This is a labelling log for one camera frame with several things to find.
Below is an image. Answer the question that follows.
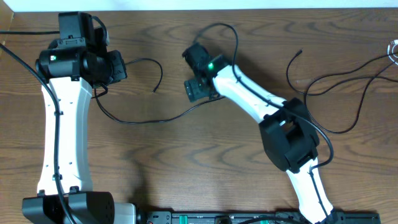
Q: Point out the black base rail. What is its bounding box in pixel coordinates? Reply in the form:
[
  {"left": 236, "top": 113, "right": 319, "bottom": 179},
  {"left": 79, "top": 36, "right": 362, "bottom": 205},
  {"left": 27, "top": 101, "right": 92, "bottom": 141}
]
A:
[{"left": 136, "top": 210, "right": 381, "bottom": 224}]

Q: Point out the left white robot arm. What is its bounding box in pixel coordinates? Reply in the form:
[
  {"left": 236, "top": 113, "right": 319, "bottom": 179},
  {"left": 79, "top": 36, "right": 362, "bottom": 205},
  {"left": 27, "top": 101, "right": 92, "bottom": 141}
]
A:
[{"left": 22, "top": 12, "right": 137, "bottom": 223}]

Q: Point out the white usb cable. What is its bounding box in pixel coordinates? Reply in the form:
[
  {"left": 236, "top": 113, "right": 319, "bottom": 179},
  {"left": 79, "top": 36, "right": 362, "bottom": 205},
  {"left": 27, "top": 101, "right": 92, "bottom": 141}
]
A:
[{"left": 387, "top": 39, "right": 398, "bottom": 66}]

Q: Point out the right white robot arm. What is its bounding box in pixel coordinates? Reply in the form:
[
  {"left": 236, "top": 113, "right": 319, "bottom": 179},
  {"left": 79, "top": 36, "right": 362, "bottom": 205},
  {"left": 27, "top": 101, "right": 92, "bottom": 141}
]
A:
[{"left": 182, "top": 43, "right": 334, "bottom": 223}]

